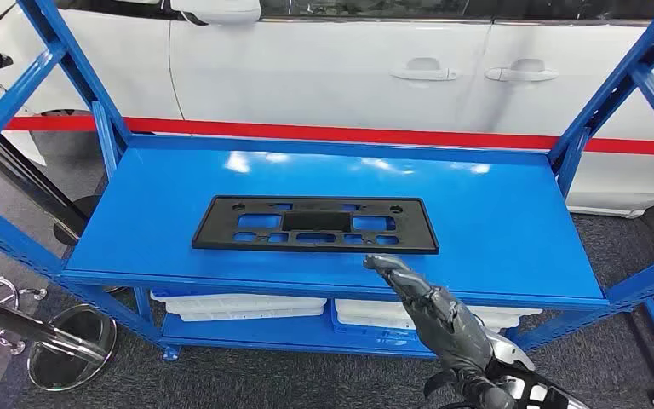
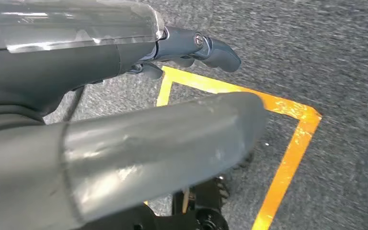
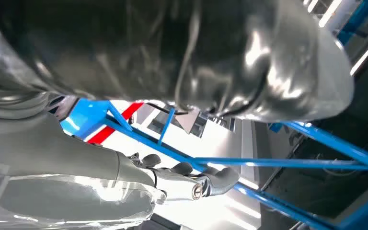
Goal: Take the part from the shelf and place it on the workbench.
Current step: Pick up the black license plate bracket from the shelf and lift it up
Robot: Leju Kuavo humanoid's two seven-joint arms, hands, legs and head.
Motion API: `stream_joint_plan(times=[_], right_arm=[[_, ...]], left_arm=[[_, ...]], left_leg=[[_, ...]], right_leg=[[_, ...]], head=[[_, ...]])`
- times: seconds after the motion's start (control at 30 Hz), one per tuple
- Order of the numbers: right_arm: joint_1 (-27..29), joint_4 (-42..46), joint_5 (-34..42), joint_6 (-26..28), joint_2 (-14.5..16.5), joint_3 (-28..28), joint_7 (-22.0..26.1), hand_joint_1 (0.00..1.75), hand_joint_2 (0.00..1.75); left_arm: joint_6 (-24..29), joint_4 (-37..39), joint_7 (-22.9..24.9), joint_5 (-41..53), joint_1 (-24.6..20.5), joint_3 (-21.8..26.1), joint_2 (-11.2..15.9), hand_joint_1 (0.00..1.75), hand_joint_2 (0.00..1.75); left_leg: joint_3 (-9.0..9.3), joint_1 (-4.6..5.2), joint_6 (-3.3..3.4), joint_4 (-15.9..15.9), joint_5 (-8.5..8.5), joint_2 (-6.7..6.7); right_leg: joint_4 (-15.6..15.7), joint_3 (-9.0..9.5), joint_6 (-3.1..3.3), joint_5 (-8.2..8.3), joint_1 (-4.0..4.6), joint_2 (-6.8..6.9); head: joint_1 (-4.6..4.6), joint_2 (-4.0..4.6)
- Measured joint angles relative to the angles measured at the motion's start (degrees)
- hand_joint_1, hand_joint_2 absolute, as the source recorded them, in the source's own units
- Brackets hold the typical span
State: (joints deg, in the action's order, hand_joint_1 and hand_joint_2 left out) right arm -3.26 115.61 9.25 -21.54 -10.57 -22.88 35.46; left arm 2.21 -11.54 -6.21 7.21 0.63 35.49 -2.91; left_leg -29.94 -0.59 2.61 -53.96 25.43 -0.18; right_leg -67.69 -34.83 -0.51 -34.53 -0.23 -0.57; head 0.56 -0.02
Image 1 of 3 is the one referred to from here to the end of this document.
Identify black plastic plate frame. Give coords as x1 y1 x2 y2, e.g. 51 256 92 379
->
191 195 441 256

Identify blue metal shelf rack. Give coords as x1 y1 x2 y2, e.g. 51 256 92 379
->
0 0 654 362

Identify red barrier belt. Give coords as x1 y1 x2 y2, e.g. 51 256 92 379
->
0 115 654 158

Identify white car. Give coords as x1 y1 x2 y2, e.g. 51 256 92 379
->
0 0 654 218

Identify round chrome stool base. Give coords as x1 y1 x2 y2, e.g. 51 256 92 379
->
26 303 118 393

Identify black stanchion post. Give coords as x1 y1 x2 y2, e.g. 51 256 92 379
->
0 101 106 248

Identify chrome ring stool base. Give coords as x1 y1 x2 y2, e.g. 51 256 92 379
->
0 276 48 359

